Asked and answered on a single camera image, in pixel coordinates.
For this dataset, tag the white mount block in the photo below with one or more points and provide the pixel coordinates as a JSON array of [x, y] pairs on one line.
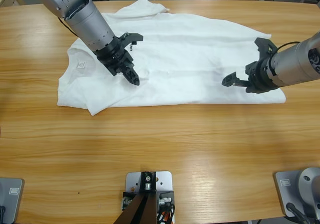
[[165, 179]]

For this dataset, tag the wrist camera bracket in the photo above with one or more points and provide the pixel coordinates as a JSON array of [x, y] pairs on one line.
[[265, 44], [133, 37]]

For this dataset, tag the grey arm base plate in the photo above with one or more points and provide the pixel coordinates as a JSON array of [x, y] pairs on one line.
[[285, 189], [12, 201]]

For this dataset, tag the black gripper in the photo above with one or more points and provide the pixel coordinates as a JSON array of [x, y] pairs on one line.
[[261, 76], [115, 57]]

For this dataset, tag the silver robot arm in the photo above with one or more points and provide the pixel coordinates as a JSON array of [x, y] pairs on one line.
[[295, 62], [80, 17]]

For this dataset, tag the white Unitree T-shirt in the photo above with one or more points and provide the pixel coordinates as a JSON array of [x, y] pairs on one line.
[[187, 59]]

